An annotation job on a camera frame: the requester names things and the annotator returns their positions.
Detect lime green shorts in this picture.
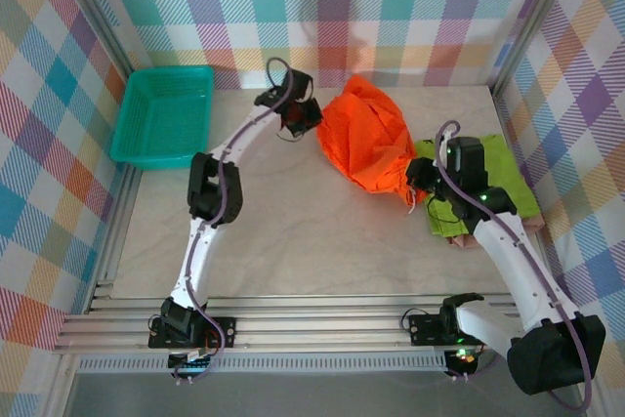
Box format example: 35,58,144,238
413,136,541,237

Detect pink shorts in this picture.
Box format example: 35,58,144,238
445,211,545,249

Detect orange shorts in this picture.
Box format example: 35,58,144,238
315,73,431,206

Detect teal plastic basket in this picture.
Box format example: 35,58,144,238
109,65,216,172

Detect small controller board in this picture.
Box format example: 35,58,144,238
168,348,217,372
446,347,479,367

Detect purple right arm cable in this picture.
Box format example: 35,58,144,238
434,119,596,411

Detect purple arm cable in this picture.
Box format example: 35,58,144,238
434,119,596,411
169,56,297,387

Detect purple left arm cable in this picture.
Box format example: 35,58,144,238
169,56,297,387

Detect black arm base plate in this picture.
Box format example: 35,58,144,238
147,316,238,349
407,312,471,346

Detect aluminium rail frame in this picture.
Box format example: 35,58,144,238
53,279,595,354

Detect aluminium corner post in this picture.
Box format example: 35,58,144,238
489,0,582,96
61,0,137,79

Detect slotted grey cable duct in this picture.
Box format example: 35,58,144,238
77,355,448,374

